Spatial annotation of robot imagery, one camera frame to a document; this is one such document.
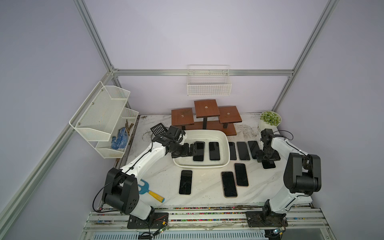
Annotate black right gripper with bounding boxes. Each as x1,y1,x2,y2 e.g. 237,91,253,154
255,146,280,162

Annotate black phone mint case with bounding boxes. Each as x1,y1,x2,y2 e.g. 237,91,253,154
193,142,205,162

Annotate white plastic storage box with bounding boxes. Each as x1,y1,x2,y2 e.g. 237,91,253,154
173,130,230,169

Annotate black phone pink case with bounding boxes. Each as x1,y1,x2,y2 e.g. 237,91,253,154
234,164,249,187

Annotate black phone grey case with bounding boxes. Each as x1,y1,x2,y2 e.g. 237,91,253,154
229,142,237,161

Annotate black phone cream case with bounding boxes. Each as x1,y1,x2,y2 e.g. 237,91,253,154
179,170,193,195

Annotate black phone tan case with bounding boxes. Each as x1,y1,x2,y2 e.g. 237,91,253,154
221,172,238,198

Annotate black phone beige case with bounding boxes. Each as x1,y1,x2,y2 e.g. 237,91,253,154
262,161,276,170

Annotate black phone clear case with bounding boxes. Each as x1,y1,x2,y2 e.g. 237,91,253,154
248,141,260,160

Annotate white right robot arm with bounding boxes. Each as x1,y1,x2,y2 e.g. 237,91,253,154
257,134,322,217

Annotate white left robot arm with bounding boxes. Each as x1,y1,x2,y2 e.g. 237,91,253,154
102,142,197,222

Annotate green plant white pot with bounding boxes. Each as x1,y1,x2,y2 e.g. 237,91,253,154
259,111,282,131

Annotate black slotted scoop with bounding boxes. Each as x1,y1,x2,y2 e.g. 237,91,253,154
151,123,168,136

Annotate brown wooden tiered stand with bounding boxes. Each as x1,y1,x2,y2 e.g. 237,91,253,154
171,100,243,136

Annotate teal yellow garden fork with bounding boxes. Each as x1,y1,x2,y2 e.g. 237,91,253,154
138,180,165,203

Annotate brown twigs in shelf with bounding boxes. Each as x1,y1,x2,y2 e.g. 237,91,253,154
125,119,135,136

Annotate blue crumpled cloth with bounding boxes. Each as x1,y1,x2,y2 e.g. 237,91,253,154
111,127,129,150

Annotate white mesh two-tier shelf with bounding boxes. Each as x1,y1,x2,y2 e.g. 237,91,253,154
69,82,139,159

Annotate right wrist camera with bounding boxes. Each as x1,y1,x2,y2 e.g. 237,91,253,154
261,129,275,149

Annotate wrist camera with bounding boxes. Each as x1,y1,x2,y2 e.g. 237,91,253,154
166,126,186,143
261,129,275,149

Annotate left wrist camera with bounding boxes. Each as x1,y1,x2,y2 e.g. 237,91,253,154
166,126,186,143

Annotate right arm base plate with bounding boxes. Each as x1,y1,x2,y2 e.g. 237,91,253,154
246,200,288,228

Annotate white wire wall basket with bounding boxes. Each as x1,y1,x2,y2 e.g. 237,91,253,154
187,65,232,97

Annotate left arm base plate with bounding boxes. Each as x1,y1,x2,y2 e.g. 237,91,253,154
127,212,169,230

